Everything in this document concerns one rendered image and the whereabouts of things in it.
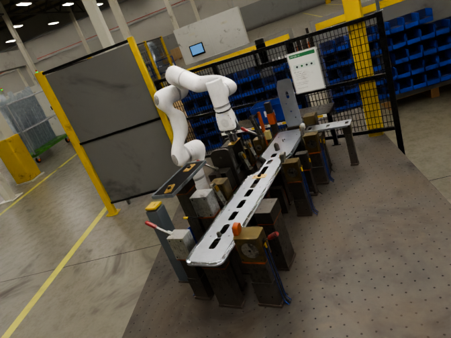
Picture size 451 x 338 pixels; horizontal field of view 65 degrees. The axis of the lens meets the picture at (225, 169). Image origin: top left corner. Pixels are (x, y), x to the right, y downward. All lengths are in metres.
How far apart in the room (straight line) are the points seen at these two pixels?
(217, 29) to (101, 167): 5.09
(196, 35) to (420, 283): 8.02
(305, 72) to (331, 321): 1.81
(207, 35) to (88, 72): 4.84
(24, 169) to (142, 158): 5.17
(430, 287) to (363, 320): 0.29
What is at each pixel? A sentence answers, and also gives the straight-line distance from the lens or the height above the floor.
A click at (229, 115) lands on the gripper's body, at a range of 1.82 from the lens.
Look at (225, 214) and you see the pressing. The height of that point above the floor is 1.00.
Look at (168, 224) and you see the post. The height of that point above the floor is 1.04.
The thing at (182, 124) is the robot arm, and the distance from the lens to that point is 2.20.
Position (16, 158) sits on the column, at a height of 0.62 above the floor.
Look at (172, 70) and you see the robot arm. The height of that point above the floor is 1.68.
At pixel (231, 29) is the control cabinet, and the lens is 8.88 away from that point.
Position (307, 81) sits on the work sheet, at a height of 1.23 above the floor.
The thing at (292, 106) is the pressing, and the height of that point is 1.14.
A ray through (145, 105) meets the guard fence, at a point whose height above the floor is 1.25.
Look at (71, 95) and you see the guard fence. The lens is 4.73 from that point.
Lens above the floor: 1.82
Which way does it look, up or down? 21 degrees down
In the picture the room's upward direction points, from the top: 21 degrees counter-clockwise
